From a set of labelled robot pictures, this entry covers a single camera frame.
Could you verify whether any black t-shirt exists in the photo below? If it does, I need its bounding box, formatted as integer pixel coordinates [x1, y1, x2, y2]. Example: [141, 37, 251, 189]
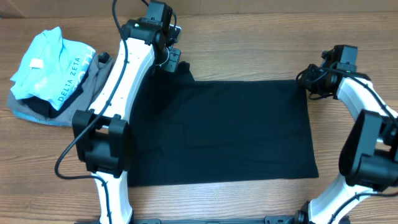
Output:
[128, 62, 318, 187]

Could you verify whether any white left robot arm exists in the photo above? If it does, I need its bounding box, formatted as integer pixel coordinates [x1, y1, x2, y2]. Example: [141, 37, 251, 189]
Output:
[71, 1, 182, 223]

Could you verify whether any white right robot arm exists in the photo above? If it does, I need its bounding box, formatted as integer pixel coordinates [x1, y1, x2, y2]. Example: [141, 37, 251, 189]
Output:
[289, 45, 397, 224]

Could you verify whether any folded grey shirt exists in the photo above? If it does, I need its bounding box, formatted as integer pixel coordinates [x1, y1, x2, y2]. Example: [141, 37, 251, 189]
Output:
[7, 52, 113, 126]

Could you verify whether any folded light blue shirt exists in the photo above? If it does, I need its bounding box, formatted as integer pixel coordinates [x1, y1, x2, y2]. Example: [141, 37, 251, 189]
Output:
[11, 27, 96, 111]

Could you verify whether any folded black shirt in stack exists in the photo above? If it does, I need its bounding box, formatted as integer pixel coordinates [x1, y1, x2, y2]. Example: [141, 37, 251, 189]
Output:
[22, 72, 89, 118]

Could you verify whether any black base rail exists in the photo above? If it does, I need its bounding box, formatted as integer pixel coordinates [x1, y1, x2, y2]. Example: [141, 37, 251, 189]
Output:
[130, 215, 295, 224]

